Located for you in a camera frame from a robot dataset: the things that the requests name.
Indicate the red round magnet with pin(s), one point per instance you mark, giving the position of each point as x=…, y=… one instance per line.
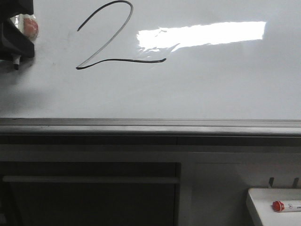
x=31, y=27

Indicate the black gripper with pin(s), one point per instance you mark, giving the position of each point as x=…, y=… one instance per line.
x=12, y=41

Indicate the left metal tray hook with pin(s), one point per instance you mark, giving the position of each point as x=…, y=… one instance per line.
x=271, y=181

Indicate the white whiteboard with metal frame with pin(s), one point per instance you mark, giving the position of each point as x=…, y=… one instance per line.
x=191, y=67

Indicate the red-capped white marker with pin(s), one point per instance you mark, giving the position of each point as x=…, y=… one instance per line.
x=287, y=206

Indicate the white marker tray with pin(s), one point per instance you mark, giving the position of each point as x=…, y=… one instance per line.
x=259, y=204

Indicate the white black-tipped whiteboard marker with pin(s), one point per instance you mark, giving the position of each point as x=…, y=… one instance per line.
x=22, y=23

